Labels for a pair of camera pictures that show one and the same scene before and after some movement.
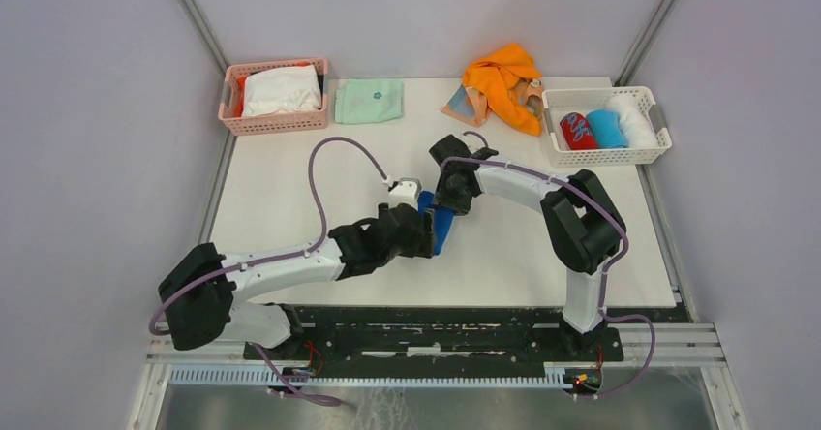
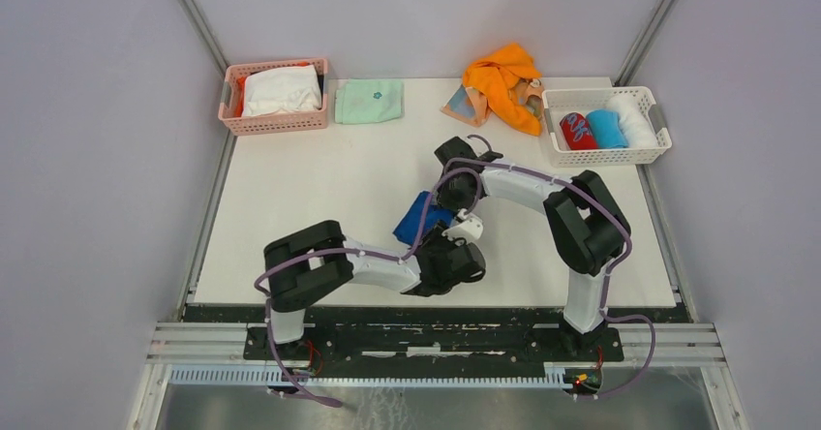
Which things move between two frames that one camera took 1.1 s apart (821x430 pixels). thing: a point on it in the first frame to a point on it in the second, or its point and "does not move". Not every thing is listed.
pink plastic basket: x=279 y=122 does not move
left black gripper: x=421 y=243 to x=436 y=235
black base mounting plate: x=449 y=336 does not move
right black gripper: x=462 y=206 does not move
